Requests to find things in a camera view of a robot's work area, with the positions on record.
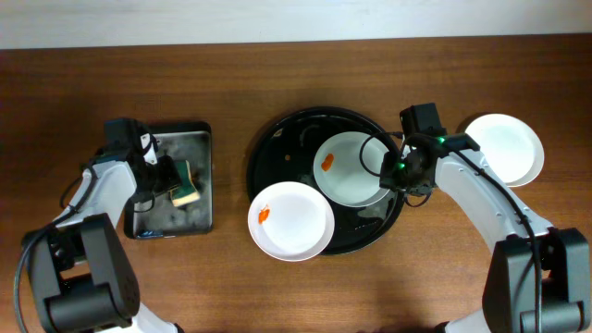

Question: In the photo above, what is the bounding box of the green yellow sponge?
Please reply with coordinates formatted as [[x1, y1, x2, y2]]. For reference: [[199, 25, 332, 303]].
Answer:
[[169, 160, 201, 207]]

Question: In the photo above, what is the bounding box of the metal soapy water tray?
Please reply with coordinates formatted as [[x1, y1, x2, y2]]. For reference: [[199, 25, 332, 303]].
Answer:
[[124, 121, 214, 240]]

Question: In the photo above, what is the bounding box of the orange sauce stain bottom plate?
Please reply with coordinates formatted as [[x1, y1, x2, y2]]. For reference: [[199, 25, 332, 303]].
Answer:
[[258, 204, 270, 225]]

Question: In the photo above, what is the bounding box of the orange sauce stain plate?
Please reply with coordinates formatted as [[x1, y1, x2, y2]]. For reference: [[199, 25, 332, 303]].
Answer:
[[258, 204, 270, 225], [321, 154, 335, 172]]

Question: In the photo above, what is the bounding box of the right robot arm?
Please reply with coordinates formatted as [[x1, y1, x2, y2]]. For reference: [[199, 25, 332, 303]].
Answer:
[[379, 103, 591, 333]]

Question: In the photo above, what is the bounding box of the white plate bottom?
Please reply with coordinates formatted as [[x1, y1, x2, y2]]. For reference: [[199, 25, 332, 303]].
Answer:
[[247, 181, 335, 262]]

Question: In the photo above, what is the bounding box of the orange sauce stain right plate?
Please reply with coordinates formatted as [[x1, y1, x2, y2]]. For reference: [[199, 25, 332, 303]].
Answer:
[[321, 154, 335, 172]]

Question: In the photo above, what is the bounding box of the round black serving tray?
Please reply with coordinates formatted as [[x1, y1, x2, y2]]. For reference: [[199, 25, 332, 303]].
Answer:
[[246, 106, 403, 255]]

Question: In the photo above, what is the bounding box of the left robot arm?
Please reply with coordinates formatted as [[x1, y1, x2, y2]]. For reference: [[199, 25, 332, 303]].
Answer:
[[13, 118, 181, 332]]

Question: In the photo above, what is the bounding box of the white plate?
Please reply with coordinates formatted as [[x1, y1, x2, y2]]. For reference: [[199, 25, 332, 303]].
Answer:
[[247, 181, 335, 262], [464, 114, 545, 187], [313, 131, 389, 207]]

